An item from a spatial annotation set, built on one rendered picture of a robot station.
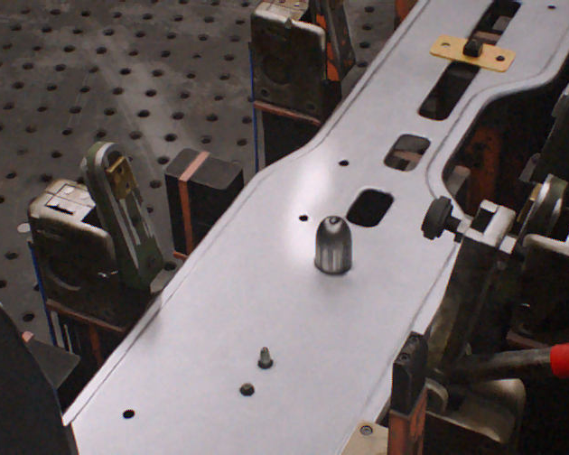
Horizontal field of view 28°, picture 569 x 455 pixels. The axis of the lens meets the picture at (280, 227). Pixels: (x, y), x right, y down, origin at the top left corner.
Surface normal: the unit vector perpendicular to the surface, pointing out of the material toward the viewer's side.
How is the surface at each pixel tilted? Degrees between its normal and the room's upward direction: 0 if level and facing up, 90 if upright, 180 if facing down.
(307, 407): 0
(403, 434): 90
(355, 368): 0
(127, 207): 78
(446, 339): 90
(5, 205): 0
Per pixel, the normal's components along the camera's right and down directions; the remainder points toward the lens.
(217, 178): -0.03, -0.73
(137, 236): 0.87, 0.13
